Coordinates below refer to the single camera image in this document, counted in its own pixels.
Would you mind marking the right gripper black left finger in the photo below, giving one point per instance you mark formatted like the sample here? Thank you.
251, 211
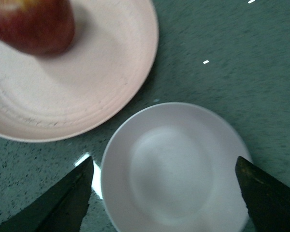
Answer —
61, 208

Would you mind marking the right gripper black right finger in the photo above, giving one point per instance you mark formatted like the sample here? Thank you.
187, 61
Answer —
267, 199

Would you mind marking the red apple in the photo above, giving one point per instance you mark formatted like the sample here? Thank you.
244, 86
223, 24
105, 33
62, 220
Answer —
37, 27

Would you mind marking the light pink bowl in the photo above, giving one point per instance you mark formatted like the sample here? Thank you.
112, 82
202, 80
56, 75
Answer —
171, 168

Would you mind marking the pink plate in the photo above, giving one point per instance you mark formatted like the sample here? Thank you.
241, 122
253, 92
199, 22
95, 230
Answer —
54, 98

